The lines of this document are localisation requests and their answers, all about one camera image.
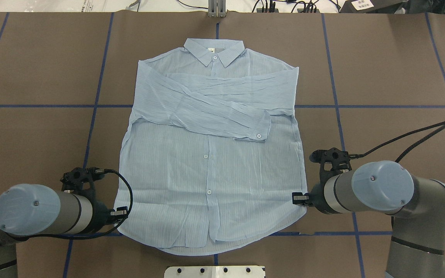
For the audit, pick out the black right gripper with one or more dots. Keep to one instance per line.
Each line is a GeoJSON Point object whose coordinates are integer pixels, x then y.
{"type": "Point", "coordinates": [317, 197]}

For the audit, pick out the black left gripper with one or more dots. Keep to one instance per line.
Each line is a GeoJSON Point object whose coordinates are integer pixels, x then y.
{"type": "Point", "coordinates": [101, 214]}

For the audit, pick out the light blue button-up shirt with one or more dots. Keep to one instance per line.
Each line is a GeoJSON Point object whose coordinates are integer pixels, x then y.
{"type": "Point", "coordinates": [212, 150]}

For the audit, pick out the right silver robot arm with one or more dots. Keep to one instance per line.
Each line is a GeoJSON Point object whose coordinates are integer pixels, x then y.
{"type": "Point", "coordinates": [416, 206]}

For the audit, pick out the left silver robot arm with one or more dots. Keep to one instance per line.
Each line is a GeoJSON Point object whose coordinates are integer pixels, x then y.
{"type": "Point", "coordinates": [29, 211]}

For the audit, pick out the black labelled box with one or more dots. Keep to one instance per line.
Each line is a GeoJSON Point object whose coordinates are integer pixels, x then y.
{"type": "Point", "coordinates": [371, 6]}

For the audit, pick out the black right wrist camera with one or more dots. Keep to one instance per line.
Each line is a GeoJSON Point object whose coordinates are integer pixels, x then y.
{"type": "Point", "coordinates": [332, 160]}

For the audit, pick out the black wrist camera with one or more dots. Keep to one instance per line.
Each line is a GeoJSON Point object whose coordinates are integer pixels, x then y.
{"type": "Point", "coordinates": [79, 179]}
{"type": "Point", "coordinates": [332, 160]}

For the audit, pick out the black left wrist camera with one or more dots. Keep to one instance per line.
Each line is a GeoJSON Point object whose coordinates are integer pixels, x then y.
{"type": "Point", "coordinates": [79, 179]}

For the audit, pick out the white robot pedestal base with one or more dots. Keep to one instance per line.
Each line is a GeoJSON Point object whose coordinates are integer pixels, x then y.
{"type": "Point", "coordinates": [251, 271]}

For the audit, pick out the aluminium frame post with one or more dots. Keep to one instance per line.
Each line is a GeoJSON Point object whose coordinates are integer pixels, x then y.
{"type": "Point", "coordinates": [217, 8]}

